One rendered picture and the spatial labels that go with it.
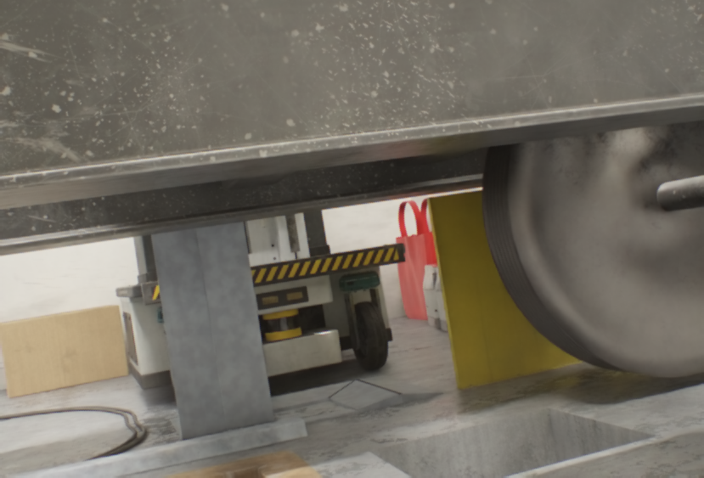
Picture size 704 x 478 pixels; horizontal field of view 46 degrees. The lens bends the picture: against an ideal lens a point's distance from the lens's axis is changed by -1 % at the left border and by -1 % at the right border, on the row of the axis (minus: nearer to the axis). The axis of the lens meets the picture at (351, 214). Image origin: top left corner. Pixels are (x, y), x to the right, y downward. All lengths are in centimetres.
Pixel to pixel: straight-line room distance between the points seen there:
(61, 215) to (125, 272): 196
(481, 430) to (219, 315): 60
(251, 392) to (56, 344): 149
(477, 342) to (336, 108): 106
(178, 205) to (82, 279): 197
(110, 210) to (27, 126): 79
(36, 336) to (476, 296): 180
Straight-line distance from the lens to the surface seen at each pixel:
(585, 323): 141
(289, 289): 207
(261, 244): 241
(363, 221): 367
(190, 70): 79
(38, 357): 314
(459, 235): 178
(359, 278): 218
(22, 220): 156
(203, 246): 174
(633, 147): 149
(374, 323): 216
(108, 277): 350
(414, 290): 342
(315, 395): 192
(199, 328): 173
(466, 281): 179
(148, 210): 155
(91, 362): 316
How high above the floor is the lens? 32
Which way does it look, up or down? 2 degrees up
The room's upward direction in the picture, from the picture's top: 9 degrees counter-clockwise
